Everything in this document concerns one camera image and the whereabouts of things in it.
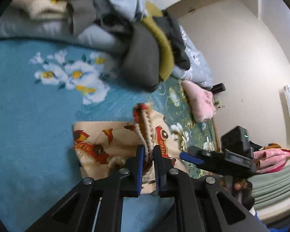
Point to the dark teal fleece garment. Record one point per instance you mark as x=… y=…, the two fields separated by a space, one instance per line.
x=176 y=41

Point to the teal floral bed sheet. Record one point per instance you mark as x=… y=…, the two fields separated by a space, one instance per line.
x=26 y=113

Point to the olive green knit sweater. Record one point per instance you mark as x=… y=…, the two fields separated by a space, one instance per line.
x=165 y=53

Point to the grey-green cloth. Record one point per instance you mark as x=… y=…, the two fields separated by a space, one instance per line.
x=275 y=188

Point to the beige fire truck print pajama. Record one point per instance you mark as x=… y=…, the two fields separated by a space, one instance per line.
x=99 y=137

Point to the pink folded garment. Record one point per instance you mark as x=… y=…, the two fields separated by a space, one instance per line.
x=273 y=158

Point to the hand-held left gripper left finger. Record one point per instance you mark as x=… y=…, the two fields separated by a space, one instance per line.
x=140 y=171

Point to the dark grey garment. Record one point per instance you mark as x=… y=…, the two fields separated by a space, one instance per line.
x=140 y=60

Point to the pink floral blanket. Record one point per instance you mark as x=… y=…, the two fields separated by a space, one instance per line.
x=201 y=104

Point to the small grey garment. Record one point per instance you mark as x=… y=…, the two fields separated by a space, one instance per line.
x=82 y=11

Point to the beige cartoon print blanket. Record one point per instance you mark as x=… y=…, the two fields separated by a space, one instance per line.
x=41 y=7

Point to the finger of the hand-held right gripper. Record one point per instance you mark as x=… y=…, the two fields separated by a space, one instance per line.
x=192 y=158

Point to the beige door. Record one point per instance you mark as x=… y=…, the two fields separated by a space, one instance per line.
x=207 y=8

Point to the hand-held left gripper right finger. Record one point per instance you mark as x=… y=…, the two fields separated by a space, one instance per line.
x=157 y=171

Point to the pile of mixed clothes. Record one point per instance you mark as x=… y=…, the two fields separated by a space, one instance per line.
x=96 y=35

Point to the person's right hand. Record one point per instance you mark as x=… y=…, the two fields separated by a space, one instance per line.
x=245 y=192

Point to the black box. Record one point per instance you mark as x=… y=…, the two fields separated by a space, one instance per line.
x=218 y=88

